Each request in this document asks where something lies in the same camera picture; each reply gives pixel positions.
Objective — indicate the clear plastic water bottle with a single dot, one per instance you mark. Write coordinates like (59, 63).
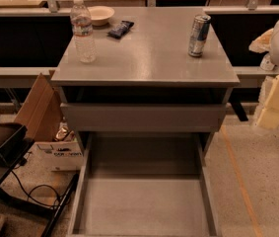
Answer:
(82, 28)

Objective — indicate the grey drawer cabinet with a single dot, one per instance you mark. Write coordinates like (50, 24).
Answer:
(150, 65)

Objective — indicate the open grey middle drawer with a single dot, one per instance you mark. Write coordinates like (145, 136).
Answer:
(144, 185)

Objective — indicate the white printed box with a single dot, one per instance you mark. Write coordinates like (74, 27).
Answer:
(61, 155)

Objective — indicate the grey shelf rail right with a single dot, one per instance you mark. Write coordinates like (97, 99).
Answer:
(253, 76)

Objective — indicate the silver blue energy drink can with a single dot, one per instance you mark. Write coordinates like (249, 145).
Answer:
(198, 35)

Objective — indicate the brown cardboard box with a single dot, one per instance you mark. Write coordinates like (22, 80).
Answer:
(40, 113)

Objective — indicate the grey shelf rail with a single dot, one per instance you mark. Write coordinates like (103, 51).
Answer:
(22, 77)
(253, 76)

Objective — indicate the grey shelf rail left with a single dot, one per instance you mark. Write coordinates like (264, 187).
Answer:
(22, 77)

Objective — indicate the closed grey top drawer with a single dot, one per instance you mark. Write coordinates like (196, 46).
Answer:
(144, 118)

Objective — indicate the dark blue snack packet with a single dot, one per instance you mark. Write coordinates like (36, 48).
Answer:
(120, 30)

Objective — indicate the beige paper bowl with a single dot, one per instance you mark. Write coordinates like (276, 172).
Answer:
(100, 15)

